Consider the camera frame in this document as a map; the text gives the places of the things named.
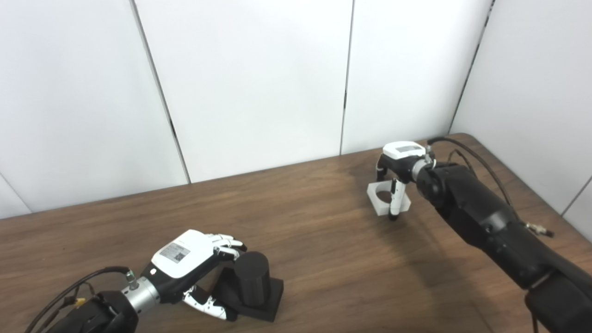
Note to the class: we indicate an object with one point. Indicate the black and white right hand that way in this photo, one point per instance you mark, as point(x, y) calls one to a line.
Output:
point(402, 155)

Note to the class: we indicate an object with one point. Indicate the black and white left hand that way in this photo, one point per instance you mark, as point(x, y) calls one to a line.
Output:
point(180, 259)

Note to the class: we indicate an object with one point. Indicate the white square piece with hole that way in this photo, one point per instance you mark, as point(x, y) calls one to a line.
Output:
point(380, 209)

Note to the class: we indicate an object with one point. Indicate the black peg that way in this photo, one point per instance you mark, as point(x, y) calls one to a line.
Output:
point(252, 277)

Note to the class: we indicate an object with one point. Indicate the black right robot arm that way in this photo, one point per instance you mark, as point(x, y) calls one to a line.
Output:
point(485, 217)

